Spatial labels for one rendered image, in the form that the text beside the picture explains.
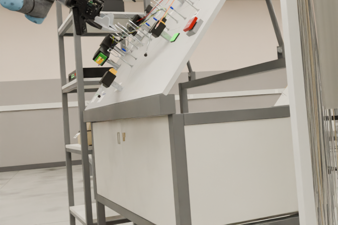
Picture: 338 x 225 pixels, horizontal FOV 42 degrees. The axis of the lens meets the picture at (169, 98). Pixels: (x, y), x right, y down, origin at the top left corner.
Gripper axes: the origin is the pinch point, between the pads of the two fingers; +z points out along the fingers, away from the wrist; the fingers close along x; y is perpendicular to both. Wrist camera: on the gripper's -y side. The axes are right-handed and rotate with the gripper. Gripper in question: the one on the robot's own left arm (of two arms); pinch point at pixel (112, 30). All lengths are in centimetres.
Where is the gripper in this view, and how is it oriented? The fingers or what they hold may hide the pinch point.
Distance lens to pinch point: 175.5
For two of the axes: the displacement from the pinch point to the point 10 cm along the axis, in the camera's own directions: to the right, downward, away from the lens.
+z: 8.4, 5.5, -0.6
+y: 4.2, -7.0, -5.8
